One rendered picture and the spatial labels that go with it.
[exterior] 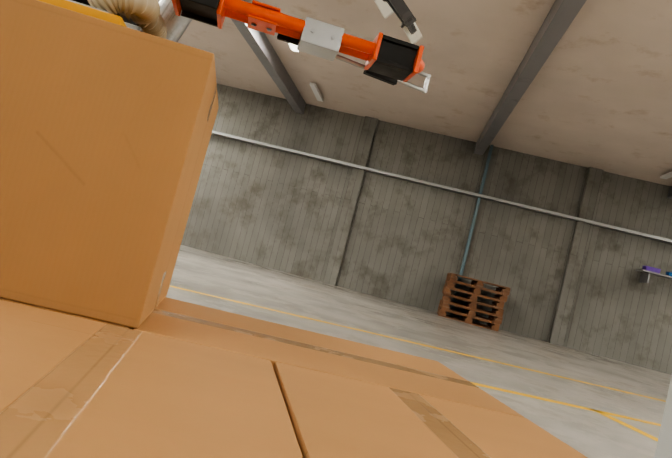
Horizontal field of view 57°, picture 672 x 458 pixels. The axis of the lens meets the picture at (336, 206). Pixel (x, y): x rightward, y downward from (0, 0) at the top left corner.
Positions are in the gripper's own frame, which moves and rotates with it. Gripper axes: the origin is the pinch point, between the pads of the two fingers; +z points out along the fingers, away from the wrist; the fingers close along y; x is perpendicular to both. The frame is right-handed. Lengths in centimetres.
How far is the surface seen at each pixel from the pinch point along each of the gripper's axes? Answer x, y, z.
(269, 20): -24, 23, -39
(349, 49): -16.2, 27.4, -26.4
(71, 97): -52, 38, -59
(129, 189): -54, 48, -49
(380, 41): -11.5, 32.4, -27.5
